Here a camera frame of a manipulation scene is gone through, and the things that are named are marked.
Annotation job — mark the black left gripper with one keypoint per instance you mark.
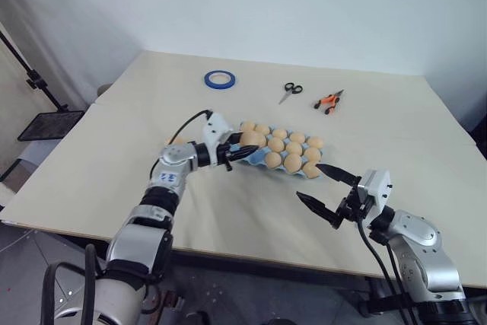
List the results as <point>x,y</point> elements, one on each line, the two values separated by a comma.
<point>220,155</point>

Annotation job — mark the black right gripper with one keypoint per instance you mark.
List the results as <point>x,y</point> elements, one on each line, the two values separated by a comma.
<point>352,207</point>

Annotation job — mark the tan egg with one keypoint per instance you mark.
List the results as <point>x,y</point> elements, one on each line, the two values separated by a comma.
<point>312,155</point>
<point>292,163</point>
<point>262,129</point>
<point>279,134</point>
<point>276,145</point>
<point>254,137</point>
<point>179,140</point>
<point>297,137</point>
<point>311,171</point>
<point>315,142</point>
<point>293,148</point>
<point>273,160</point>
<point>247,126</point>

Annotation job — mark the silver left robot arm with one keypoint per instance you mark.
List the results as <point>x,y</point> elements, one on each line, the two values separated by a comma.
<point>137,241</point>

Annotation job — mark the blue egg tray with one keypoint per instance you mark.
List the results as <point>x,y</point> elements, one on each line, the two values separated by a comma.
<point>261,157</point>

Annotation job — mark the blue tape roll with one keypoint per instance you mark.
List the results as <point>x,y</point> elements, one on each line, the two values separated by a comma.
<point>220,79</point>

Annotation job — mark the orange and black pliers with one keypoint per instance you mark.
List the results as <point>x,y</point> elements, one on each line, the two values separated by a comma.
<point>329,102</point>

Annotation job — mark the black table clamp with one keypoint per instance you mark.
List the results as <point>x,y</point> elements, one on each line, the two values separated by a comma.
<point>380,298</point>

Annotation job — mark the grey round stool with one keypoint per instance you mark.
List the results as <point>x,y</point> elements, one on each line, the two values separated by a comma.
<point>102,90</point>

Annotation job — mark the black mesh plate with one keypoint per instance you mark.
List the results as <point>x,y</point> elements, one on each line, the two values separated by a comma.
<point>51,125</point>

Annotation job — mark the black stand pole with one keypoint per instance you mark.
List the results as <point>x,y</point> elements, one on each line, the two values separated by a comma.
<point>32,75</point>

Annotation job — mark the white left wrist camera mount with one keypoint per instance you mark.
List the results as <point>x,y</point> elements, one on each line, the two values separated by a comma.
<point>217,129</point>

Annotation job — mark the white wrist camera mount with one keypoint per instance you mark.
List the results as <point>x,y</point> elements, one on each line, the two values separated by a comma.
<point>217,129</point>
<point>374,188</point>

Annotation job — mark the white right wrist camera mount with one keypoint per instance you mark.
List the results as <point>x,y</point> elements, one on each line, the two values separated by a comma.
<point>374,188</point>

